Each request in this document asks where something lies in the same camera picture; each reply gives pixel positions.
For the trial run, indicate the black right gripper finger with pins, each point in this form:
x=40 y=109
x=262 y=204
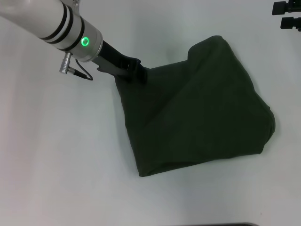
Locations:
x=285 y=7
x=291 y=23

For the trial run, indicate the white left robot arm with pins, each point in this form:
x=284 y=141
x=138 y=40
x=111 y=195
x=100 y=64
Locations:
x=47 y=26

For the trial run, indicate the dark flat strip grey rim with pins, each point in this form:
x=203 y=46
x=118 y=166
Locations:
x=235 y=224

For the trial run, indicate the dark green FREE t-shirt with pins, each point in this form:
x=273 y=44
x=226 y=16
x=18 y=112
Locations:
x=200 y=113

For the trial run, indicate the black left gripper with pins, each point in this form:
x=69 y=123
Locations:
x=113 y=58

